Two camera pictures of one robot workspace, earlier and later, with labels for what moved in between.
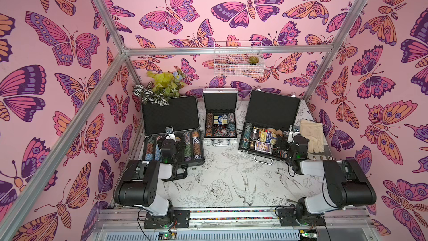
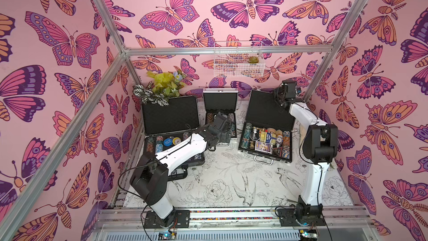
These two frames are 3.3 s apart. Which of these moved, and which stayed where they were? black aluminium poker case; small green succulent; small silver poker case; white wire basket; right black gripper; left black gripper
Moved: right black gripper; left black gripper
Stayed: black aluminium poker case; small silver poker case; small green succulent; white wire basket
